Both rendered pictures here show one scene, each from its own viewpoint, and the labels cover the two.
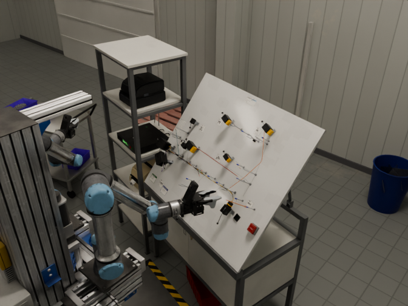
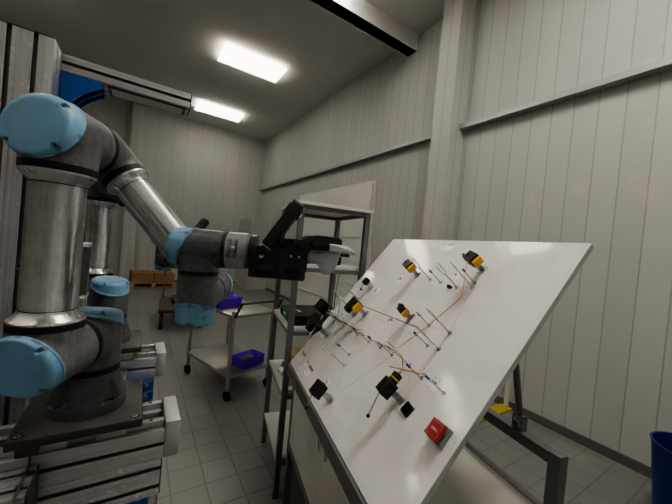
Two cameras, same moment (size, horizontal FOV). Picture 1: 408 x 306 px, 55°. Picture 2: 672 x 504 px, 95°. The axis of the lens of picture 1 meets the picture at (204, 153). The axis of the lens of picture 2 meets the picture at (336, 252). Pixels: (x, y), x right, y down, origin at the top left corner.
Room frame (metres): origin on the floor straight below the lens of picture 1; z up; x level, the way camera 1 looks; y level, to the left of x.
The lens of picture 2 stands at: (0.92, -0.23, 1.59)
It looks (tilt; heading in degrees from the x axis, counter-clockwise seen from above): 1 degrees down; 16
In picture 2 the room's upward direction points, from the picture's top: 5 degrees clockwise
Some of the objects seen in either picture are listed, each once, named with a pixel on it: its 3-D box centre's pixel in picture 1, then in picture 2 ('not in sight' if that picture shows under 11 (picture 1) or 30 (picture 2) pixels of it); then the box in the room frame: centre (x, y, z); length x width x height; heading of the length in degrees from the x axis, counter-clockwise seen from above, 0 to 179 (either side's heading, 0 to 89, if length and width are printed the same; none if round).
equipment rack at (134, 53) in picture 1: (147, 150); (311, 335); (3.04, 0.51, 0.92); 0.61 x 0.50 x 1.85; 37
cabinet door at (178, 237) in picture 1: (169, 225); (305, 437); (2.41, 0.27, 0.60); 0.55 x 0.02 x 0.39; 37
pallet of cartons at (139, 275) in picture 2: not in sight; (151, 278); (7.87, 7.08, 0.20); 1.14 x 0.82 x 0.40; 139
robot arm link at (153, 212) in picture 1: (159, 212); (199, 249); (1.44, 0.21, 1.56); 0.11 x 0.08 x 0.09; 113
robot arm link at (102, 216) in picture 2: not in sight; (98, 237); (1.83, 1.01, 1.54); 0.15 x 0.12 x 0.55; 74
